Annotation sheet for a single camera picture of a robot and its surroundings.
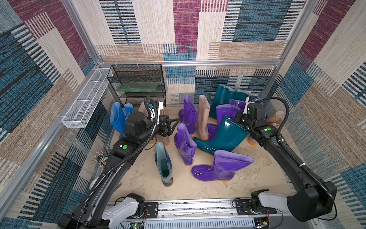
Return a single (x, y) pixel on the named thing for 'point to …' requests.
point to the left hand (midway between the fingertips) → (174, 118)
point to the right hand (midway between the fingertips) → (239, 114)
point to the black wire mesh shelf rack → (138, 73)
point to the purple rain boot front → (225, 164)
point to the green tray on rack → (137, 87)
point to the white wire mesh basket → (80, 111)
